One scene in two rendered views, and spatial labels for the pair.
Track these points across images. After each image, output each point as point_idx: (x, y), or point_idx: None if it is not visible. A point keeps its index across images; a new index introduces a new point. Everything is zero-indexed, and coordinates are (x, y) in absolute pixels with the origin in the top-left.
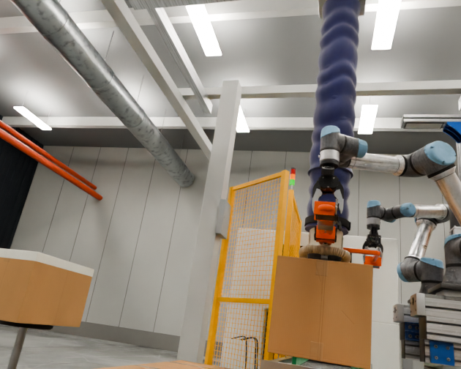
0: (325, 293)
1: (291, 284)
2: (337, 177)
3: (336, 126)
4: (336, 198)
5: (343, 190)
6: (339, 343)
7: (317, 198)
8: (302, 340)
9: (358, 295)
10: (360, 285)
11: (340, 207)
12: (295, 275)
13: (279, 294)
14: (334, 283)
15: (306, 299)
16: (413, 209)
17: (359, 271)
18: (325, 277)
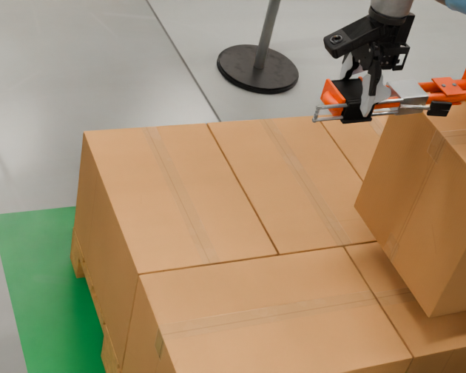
0: (425, 187)
1: (399, 142)
2: (383, 49)
3: None
4: (316, 106)
5: (373, 82)
6: (414, 262)
7: (345, 72)
8: (384, 223)
9: (457, 223)
10: (465, 211)
11: (362, 108)
12: (407, 133)
13: (383, 145)
14: (439, 181)
15: (405, 177)
16: None
17: None
18: (435, 163)
